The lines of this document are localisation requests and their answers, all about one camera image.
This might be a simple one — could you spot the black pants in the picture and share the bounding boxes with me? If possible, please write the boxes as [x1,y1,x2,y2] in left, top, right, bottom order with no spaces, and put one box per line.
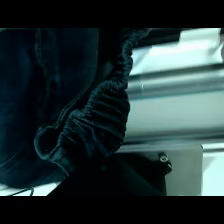
[0,28,169,197]

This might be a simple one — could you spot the silver frame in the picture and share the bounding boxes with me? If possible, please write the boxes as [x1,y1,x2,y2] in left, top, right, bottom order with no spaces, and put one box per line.
[116,28,224,197]

